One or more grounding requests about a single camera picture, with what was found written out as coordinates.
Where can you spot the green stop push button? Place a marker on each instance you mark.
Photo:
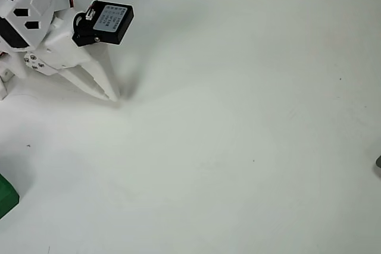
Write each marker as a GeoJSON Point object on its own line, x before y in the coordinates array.
{"type": "Point", "coordinates": [6, 197]}

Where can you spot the grey object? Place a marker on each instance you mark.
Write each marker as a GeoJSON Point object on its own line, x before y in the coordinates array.
{"type": "Point", "coordinates": [378, 161]}

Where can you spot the black camera module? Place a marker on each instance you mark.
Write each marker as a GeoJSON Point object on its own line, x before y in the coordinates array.
{"type": "Point", "coordinates": [113, 23]}

